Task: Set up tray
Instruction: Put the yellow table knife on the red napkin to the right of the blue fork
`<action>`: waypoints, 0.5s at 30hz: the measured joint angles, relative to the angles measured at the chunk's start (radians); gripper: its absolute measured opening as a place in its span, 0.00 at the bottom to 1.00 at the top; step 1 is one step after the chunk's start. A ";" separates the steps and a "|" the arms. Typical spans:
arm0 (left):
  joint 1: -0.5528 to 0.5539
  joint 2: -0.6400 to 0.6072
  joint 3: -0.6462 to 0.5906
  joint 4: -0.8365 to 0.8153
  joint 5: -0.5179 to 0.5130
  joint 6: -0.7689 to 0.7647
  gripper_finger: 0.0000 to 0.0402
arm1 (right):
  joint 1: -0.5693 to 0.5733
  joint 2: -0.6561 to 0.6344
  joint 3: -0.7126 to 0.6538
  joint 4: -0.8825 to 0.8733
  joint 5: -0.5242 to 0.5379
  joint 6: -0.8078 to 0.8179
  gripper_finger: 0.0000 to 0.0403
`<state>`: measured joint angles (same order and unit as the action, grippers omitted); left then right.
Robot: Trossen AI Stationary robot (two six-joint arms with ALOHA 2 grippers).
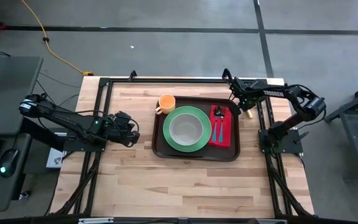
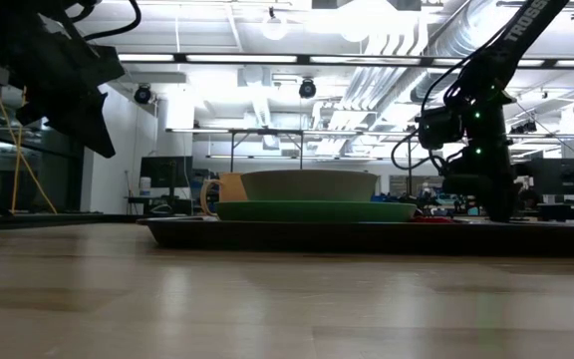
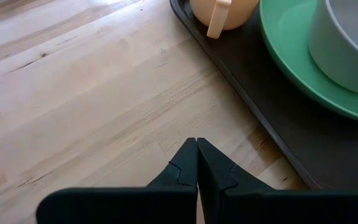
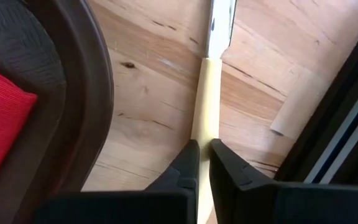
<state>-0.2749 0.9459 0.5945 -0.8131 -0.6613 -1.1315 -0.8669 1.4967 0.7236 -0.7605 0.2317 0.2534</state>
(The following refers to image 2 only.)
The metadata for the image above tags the wide black computer monitor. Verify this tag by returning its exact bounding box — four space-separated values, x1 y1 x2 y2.
515 158 574 196

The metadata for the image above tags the black aluminium table frame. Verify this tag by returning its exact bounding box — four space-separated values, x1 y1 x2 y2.
0 212 142 225

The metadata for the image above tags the dark brown serving tray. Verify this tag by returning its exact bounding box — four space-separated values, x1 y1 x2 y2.
136 214 574 258

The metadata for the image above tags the white globe pendant lamp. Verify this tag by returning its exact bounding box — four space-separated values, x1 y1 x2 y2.
261 7 288 42

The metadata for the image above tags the orange mug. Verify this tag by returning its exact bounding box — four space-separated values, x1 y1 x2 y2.
199 172 249 218

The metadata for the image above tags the red cloth napkin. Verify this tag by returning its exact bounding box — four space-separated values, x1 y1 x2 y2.
411 213 455 224

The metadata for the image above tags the silver ventilation duct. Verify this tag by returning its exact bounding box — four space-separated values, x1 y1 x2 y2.
409 0 507 104

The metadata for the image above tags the black background rig frame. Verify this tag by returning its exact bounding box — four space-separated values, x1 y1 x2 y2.
227 128 306 174
405 132 421 198

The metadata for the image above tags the grey-white bowl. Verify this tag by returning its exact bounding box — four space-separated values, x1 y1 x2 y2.
239 169 380 203

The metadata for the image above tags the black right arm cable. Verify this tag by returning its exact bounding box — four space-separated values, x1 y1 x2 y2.
390 128 448 174

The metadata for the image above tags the yellow extension cable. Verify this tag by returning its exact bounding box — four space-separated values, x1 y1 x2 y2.
0 29 59 215

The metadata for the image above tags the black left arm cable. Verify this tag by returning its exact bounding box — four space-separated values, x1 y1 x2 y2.
65 0 143 42

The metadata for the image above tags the green plate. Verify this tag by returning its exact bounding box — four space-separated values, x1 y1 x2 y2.
213 199 419 224

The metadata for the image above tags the round black ceiling fixture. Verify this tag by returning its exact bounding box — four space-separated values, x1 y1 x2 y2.
298 78 318 100
133 83 153 105

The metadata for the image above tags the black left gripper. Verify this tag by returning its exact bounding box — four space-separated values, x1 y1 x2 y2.
15 43 127 160

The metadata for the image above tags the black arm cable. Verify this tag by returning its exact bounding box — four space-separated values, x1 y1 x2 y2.
390 128 448 174
65 0 143 42

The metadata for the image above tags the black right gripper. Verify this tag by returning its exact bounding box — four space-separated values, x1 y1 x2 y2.
440 97 530 223

